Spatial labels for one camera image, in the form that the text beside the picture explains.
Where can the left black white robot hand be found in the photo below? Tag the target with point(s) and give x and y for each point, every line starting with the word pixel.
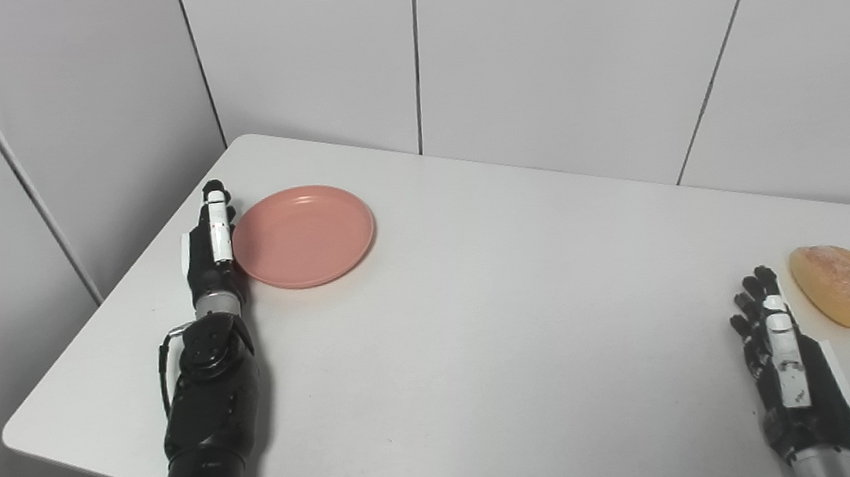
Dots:
pixel 211 249

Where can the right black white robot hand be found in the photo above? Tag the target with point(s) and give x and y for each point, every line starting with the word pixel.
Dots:
pixel 791 374

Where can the golden bread roll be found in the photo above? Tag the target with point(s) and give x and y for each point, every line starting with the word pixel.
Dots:
pixel 838 294

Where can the pink round plate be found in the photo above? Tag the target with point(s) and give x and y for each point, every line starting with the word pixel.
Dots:
pixel 304 236

